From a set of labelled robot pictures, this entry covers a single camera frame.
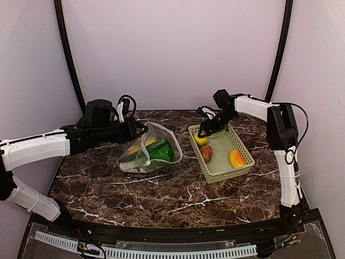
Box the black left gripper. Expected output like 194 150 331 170
93 116 148 144

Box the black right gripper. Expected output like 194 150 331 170
198 108 237 137

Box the yellow round bun toy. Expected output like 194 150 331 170
194 133 208 147

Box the pale yellow bread toy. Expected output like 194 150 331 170
144 137 157 147

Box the brown potato toy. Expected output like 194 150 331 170
200 145 213 163

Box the yellow lemon toy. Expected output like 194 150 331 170
128 146 141 155

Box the clear zip top bag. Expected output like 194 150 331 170
116 122 183 173

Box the green cucumber toy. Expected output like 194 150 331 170
146 139 167 152

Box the green bok choy toy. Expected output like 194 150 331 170
123 140 175 172

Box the beige plastic basket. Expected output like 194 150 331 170
188 125 255 184

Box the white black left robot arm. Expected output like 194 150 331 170
1 95 148 235

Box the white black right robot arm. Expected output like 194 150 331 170
197 89 303 234

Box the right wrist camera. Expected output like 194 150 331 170
197 106 216 119

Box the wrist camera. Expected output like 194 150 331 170
116 94 137 122
197 106 216 119

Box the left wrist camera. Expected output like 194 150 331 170
116 94 137 122

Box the right black frame post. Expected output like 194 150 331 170
265 0 294 102

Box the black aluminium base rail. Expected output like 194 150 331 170
32 207 321 246

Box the grey slotted cable duct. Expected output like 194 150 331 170
34 231 257 259

